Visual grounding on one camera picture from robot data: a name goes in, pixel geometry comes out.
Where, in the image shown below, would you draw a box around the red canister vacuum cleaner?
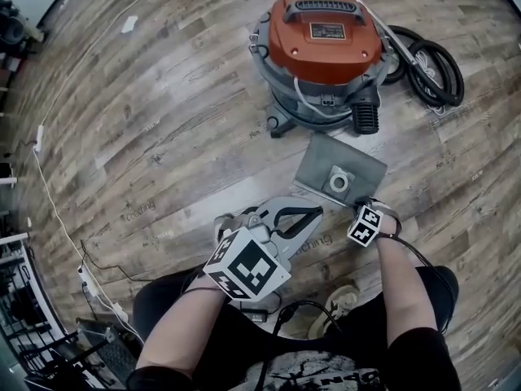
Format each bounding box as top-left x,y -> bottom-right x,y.
247,0 -> 387,138

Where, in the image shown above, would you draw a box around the white power cable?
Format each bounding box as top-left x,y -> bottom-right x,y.
38,0 -> 166,130
31,148 -> 89,268

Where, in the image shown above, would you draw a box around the person's right forearm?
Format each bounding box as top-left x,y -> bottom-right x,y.
374,236 -> 440,344

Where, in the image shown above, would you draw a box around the black mesh trolley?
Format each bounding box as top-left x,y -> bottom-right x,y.
20,318 -> 146,391

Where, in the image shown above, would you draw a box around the black head camera cable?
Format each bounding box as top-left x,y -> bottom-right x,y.
239,298 -> 342,336

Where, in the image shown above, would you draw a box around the person's black shorts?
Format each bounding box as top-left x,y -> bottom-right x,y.
128,265 -> 463,391

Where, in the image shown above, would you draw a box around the grey dust bag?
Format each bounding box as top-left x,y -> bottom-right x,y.
292,133 -> 388,209

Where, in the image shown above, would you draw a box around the black and white patterned t-shirt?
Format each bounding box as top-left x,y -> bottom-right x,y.
252,350 -> 383,391

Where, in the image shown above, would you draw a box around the person's left forearm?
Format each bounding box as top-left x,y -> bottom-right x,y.
136,277 -> 230,384

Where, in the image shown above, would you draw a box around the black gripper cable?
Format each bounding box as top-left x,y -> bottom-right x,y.
376,232 -> 436,268

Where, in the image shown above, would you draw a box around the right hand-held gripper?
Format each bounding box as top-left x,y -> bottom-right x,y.
346,195 -> 403,248

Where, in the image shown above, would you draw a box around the black vacuum hose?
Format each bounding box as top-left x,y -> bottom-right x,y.
382,24 -> 466,108

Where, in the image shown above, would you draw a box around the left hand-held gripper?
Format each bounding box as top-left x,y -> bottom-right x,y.
201,195 -> 325,303

